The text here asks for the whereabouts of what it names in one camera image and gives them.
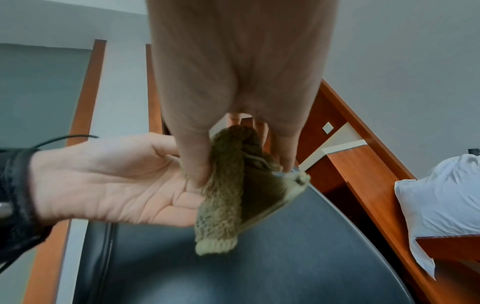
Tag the person's left hand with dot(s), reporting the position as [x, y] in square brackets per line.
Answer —
[112, 178]

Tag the black leather chair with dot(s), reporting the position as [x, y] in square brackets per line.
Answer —
[300, 261]

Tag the white wall socket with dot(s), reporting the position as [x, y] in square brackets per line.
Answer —
[328, 127]

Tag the person's right hand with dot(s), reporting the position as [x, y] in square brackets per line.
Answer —
[240, 53]

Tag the white pillow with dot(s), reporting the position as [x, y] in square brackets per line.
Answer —
[442, 202]

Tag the red wooden door frame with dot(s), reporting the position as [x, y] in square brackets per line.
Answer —
[75, 148]

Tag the green cleaning cloth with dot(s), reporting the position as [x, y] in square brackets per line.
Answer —
[240, 190]

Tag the frosted glass panel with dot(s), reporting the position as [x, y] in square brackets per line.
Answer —
[37, 95]

